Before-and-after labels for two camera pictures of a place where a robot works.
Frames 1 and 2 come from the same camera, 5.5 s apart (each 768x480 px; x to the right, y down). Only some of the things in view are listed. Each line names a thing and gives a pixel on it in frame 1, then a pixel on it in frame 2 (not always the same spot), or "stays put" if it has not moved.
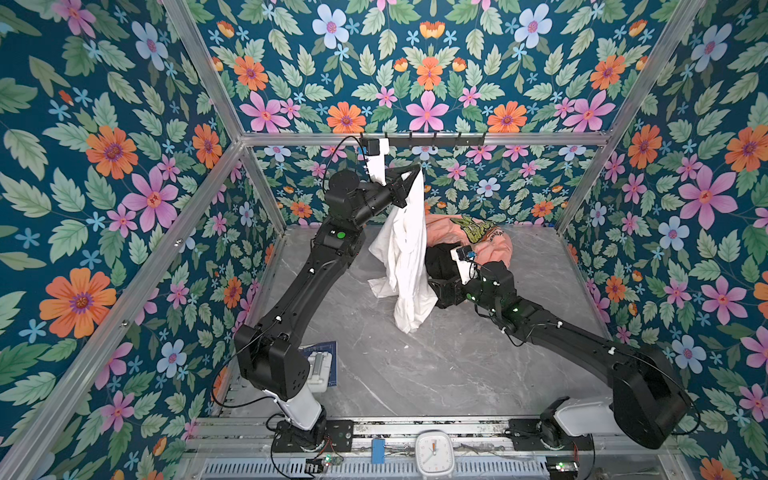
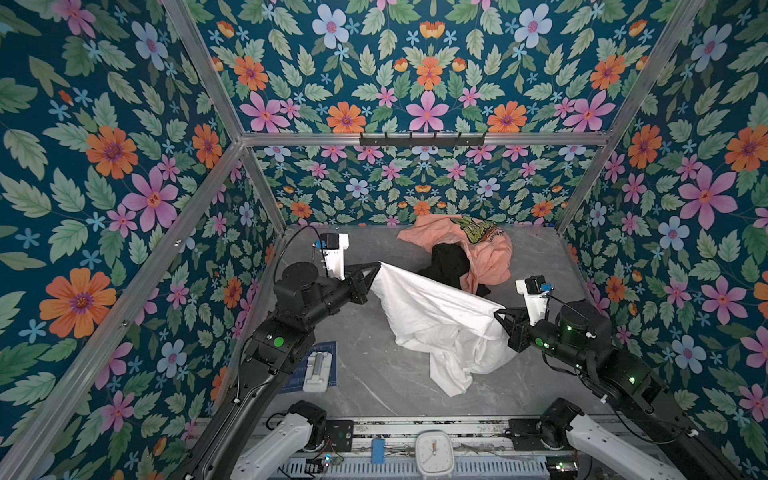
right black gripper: x=447 y=287 → x=517 y=329
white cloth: x=401 y=252 → x=461 y=334
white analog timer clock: x=434 y=454 stays put
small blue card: x=378 y=447 stays put
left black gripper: x=399 y=187 → x=361 y=282
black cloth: x=440 y=263 stays put
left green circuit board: x=330 y=460 stays put
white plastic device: x=320 y=364 stays put
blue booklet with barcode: x=332 y=349 stays put
